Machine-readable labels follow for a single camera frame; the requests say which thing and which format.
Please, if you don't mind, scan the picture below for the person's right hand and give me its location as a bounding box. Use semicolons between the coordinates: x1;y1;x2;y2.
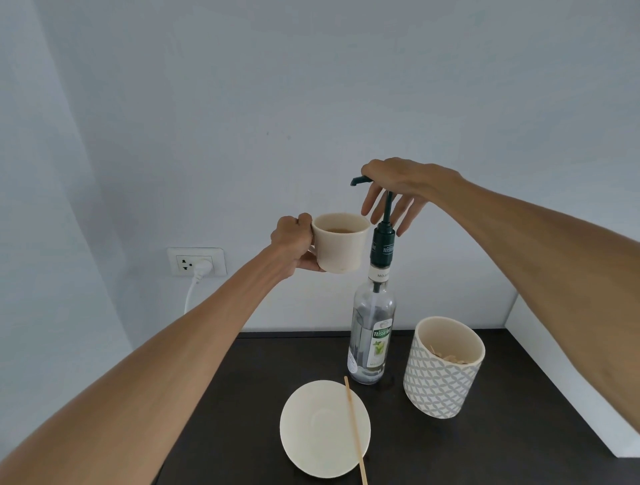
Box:
360;157;463;239

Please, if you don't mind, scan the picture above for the person's left hand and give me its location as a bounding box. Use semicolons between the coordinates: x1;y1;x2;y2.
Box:
270;213;327;278

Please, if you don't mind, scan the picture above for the dark green pump dispenser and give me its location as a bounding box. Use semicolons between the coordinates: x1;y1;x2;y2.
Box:
350;176;399;268

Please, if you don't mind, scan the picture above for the cream ceramic cup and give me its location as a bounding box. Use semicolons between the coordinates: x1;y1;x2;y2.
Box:
306;212;372;274

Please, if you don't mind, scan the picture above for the person's left forearm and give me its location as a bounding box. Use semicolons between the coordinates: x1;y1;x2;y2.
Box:
0;246;297;485

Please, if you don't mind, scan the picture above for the person's right forearm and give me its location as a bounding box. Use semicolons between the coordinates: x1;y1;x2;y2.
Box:
449;170;640;435

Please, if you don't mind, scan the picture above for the clear glass syrup bottle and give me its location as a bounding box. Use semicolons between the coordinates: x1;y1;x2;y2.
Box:
347;261;397;386

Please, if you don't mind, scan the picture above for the bundle of wooden sticks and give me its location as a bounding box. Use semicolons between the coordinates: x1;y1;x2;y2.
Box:
432;347;469;366

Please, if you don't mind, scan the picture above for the patterned grey white jar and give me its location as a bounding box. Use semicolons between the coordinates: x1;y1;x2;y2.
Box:
402;316;487;421

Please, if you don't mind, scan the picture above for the cream ceramic saucer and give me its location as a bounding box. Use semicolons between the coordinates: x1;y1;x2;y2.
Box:
279;380;372;477

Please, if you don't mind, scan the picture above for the wooden stir stick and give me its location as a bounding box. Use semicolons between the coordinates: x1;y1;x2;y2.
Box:
343;376;370;485

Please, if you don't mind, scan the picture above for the white wall socket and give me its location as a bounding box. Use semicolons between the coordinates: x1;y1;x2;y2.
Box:
166;247;228;277

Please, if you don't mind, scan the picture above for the white power cable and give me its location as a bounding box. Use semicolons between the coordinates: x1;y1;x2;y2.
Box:
183;276;201;316

